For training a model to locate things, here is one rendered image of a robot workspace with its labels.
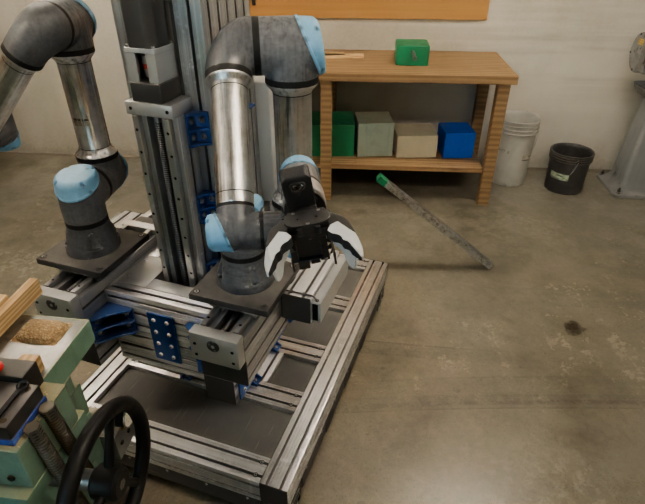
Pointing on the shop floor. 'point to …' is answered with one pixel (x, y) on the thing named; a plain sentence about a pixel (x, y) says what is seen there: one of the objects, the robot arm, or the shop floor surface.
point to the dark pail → (568, 167)
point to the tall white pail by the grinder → (515, 147)
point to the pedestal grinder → (641, 133)
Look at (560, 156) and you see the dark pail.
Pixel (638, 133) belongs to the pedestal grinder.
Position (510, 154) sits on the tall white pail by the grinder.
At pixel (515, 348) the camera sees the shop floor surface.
